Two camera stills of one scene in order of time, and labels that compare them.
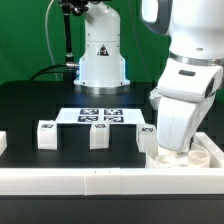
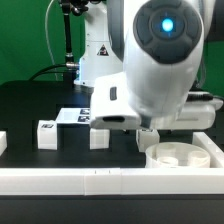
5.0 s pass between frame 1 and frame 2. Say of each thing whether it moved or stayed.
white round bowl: stayed
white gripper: moved
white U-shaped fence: stayed
